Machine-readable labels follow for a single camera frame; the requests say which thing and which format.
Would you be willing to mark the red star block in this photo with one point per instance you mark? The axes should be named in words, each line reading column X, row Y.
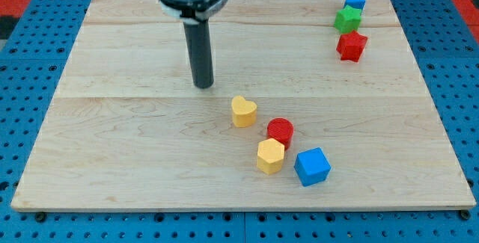
column 351, row 46

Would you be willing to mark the yellow heart block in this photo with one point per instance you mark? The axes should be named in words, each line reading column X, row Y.
column 244, row 112

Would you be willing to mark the blue cube block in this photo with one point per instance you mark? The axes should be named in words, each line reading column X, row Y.
column 312, row 166

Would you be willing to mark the red cylinder block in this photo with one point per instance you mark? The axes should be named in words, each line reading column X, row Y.
column 281, row 129

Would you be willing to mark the green star block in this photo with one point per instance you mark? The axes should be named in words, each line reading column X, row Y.
column 347, row 19

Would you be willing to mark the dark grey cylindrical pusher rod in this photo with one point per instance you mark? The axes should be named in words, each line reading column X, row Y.
column 200, row 55

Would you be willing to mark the small blue block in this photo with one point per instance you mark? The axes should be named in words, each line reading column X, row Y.
column 357, row 4

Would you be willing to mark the yellow hexagon block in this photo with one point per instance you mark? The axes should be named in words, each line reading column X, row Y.
column 270, row 156

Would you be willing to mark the light wooden board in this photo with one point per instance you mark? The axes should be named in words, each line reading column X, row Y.
column 127, row 131

